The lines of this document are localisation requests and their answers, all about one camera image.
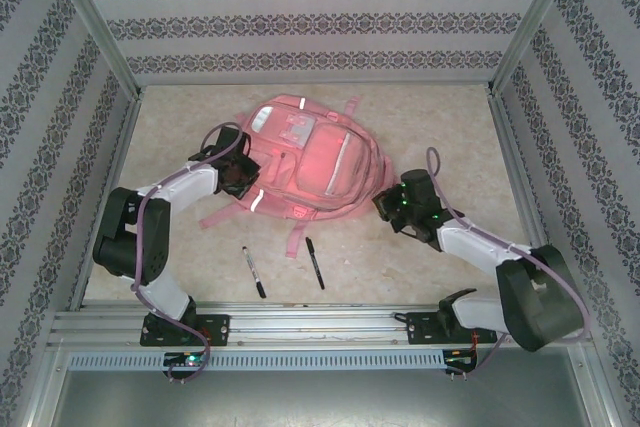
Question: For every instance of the pink student backpack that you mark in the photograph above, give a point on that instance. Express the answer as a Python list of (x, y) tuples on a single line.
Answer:
[(315, 167)]

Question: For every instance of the white barrel marker pen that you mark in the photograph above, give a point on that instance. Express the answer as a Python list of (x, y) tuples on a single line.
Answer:
[(253, 272)]

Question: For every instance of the black marker pen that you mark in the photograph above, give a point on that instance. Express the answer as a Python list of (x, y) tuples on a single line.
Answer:
[(315, 263)]

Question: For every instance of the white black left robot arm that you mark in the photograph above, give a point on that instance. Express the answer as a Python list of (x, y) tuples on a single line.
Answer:
[(190, 187)]

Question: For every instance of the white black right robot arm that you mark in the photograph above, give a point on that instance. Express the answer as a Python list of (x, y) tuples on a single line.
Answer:
[(475, 247)]

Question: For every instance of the aluminium side rail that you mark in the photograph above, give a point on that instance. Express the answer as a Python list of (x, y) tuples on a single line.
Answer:
[(107, 197), (525, 172)]

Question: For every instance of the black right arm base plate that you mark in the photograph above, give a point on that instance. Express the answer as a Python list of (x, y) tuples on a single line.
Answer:
[(422, 327)]

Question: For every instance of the aluminium mounting rail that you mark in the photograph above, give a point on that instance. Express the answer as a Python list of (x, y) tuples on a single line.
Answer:
[(320, 327)]

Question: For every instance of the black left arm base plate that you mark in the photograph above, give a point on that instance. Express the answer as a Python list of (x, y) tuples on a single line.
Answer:
[(220, 329)]

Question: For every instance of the aluminium frame post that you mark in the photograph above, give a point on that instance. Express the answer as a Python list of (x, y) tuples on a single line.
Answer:
[(535, 22), (95, 22)]

